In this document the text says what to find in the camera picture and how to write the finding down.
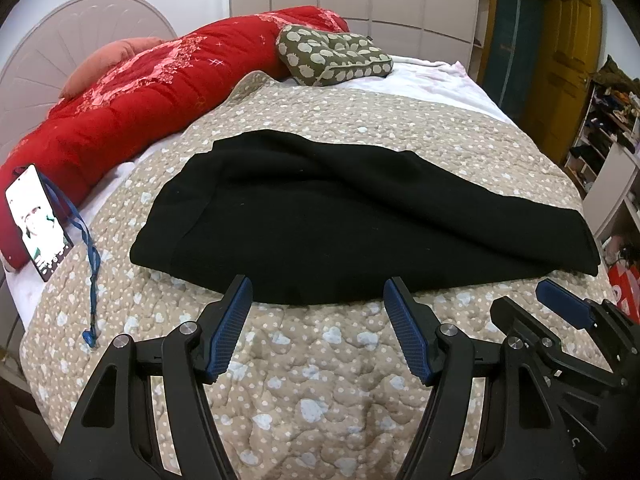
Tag yellow wooden door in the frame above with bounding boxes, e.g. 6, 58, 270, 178
520, 0, 602, 166

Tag black pants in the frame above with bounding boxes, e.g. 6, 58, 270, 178
130, 130, 600, 306

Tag red floral comforter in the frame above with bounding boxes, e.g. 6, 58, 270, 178
0, 5, 350, 272

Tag cluttered white shelf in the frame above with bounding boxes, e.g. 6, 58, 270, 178
564, 56, 639, 269

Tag smartphone with lit screen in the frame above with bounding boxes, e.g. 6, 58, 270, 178
6, 165, 73, 282

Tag blue lanyard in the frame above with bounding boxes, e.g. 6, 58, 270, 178
38, 174, 101, 349

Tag green white patterned cushion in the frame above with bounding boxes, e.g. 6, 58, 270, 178
276, 25, 394, 87

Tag pink pillow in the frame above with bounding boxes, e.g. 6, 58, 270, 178
58, 37, 164, 100

